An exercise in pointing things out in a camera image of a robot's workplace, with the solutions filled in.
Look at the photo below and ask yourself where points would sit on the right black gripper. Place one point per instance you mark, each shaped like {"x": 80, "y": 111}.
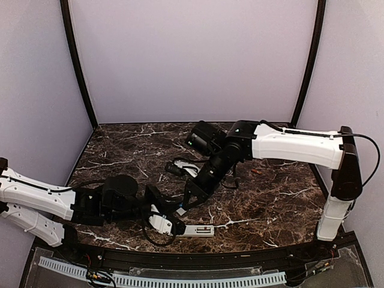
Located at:
{"x": 196, "y": 189}

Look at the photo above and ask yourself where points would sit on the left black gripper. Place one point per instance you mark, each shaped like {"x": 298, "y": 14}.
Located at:
{"x": 152, "y": 191}

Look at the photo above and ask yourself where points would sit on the white battery cover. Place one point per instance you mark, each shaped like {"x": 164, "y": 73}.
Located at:
{"x": 181, "y": 211}

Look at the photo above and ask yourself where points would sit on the white remote control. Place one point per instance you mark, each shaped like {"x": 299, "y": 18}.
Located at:
{"x": 205, "y": 231}

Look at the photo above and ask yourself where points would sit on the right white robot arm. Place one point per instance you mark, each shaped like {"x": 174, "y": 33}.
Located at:
{"x": 249, "y": 140}

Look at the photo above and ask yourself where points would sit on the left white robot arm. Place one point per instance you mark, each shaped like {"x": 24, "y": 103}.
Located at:
{"x": 48, "y": 211}

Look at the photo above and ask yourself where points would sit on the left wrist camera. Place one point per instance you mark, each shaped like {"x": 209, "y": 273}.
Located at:
{"x": 161, "y": 223}

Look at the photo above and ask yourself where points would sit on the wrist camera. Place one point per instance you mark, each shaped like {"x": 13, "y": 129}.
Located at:
{"x": 161, "y": 223}
{"x": 182, "y": 168}

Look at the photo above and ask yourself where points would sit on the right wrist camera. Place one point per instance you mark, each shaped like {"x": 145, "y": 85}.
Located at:
{"x": 182, "y": 168}

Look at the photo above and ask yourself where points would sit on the white slotted cable duct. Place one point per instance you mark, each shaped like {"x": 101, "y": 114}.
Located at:
{"x": 139, "y": 277}

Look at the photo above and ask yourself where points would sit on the black front rail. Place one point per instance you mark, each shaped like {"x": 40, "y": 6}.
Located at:
{"x": 289, "y": 258}

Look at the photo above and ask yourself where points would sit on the right black frame post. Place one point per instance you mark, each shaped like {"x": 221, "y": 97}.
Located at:
{"x": 311, "y": 60}

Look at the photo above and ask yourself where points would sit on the black frame post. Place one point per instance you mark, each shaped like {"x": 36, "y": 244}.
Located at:
{"x": 311, "y": 60}
{"x": 75, "y": 59}

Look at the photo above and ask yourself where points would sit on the left black frame post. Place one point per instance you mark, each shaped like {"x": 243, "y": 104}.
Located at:
{"x": 75, "y": 59}

